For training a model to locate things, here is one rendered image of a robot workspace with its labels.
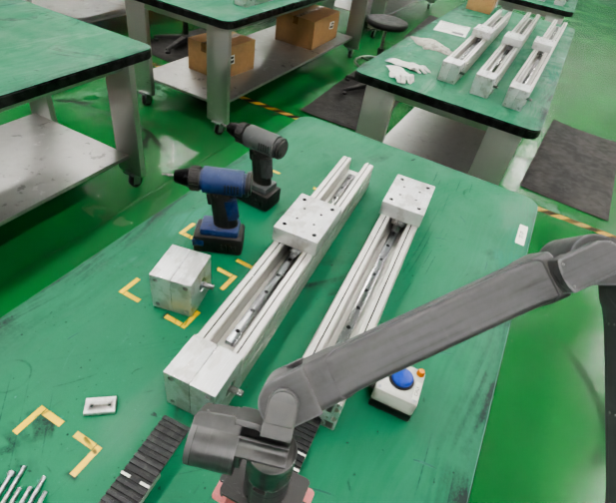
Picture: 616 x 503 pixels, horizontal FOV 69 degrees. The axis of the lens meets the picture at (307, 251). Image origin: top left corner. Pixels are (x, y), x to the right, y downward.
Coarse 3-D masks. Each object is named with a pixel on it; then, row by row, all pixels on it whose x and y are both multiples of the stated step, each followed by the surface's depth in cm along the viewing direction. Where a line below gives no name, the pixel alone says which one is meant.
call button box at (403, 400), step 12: (372, 384) 88; (384, 384) 83; (420, 384) 84; (372, 396) 84; (384, 396) 83; (396, 396) 82; (408, 396) 82; (384, 408) 85; (396, 408) 83; (408, 408) 82
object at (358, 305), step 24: (384, 216) 119; (384, 240) 118; (408, 240) 112; (360, 264) 103; (384, 264) 110; (360, 288) 103; (384, 288) 98; (336, 312) 91; (360, 312) 96; (336, 336) 92; (336, 408) 78
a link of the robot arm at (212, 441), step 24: (216, 408) 54; (240, 408) 55; (288, 408) 49; (192, 432) 51; (216, 432) 52; (240, 432) 52; (264, 432) 50; (288, 432) 49; (192, 456) 51; (216, 456) 51
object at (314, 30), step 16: (480, 0) 362; (496, 0) 371; (288, 16) 401; (304, 16) 402; (320, 16) 410; (336, 16) 431; (288, 32) 409; (304, 32) 403; (320, 32) 412; (192, 48) 328; (240, 48) 332; (192, 64) 336; (240, 64) 340
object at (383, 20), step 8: (368, 16) 370; (376, 16) 373; (384, 16) 377; (392, 16) 380; (184, 24) 417; (376, 24) 360; (384, 24) 358; (392, 24) 360; (400, 24) 364; (184, 32) 422; (384, 32) 376; (176, 40) 416; (184, 40) 422; (384, 40) 381; (168, 48) 407; (360, 56) 403; (368, 56) 407; (344, 88) 394; (352, 88) 396; (360, 88) 400
